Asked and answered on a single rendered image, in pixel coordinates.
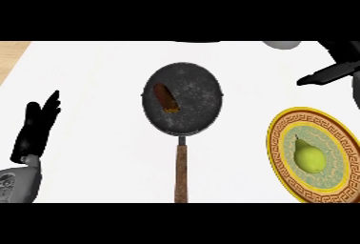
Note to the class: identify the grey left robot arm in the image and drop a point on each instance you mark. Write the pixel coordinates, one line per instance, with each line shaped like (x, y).
(22, 184)

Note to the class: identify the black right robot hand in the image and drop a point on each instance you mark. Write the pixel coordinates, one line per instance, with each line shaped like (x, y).
(336, 72)

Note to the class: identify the yellow ornate patterned plate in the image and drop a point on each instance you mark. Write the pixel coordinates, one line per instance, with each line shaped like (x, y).
(286, 158)

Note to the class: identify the green pear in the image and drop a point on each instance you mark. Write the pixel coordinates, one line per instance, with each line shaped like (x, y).
(309, 157)

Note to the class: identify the grey rounded object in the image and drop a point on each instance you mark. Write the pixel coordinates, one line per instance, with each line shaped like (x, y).
(281, 44)

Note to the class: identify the brown sweet potato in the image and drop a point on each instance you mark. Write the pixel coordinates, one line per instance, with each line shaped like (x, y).
(166, 97)

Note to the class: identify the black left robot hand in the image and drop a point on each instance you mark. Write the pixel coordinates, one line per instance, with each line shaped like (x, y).
(36, 133)

